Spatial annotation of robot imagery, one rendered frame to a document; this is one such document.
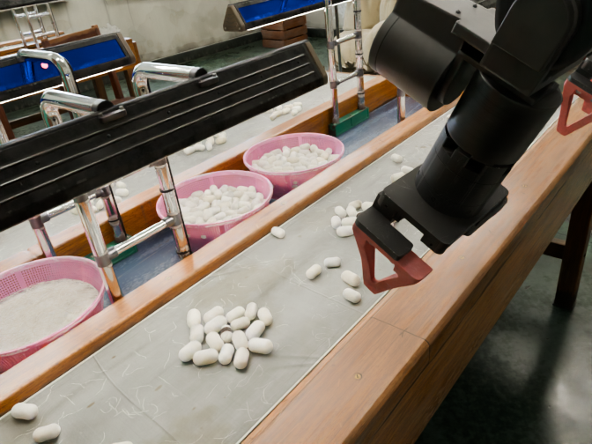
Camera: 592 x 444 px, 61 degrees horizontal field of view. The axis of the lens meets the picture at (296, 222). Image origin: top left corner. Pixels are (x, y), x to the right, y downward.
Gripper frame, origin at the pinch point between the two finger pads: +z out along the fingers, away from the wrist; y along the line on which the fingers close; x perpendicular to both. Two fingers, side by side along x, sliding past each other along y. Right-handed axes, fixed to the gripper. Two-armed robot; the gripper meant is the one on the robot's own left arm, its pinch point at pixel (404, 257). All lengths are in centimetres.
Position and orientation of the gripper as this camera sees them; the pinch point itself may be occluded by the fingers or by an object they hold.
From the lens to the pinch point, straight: 48.0
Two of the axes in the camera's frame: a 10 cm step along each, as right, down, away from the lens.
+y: -7.0, 4.2, -5.8
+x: 6.8, 6.5, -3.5
